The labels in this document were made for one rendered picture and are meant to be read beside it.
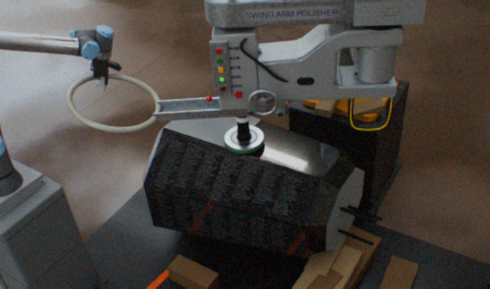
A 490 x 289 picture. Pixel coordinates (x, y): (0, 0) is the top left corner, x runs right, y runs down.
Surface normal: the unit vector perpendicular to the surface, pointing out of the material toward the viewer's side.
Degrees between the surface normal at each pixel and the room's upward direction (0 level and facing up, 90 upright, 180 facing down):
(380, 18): 90
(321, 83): 90
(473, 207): 0
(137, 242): 0
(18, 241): 90
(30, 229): 90
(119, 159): 0
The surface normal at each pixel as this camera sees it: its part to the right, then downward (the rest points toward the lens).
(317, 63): -0.05, 0.63
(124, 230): -0.07, -0.77
